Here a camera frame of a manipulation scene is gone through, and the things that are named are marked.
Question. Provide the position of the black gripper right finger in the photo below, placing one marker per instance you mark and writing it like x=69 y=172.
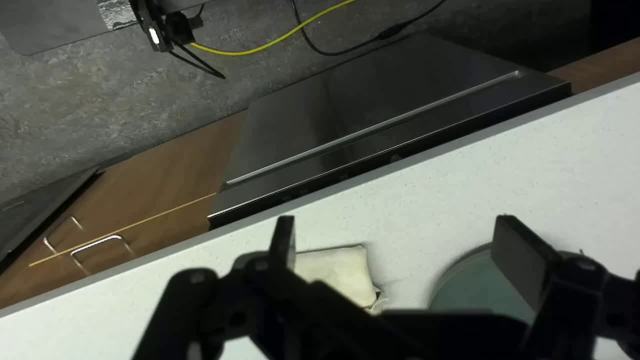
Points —
x=572 y=300

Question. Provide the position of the cream cloth towel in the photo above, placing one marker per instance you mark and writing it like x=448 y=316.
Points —
x=333 y=267

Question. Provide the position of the black camera tripod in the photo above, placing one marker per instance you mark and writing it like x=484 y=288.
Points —
x=162 y=31

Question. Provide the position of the wooden lower cabinet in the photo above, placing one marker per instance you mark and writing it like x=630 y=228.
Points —
x=161 y=181

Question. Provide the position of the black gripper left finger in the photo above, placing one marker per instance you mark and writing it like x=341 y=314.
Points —
x=221 y=312

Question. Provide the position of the dark green plate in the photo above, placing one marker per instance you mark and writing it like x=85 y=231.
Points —
x=467 y=287

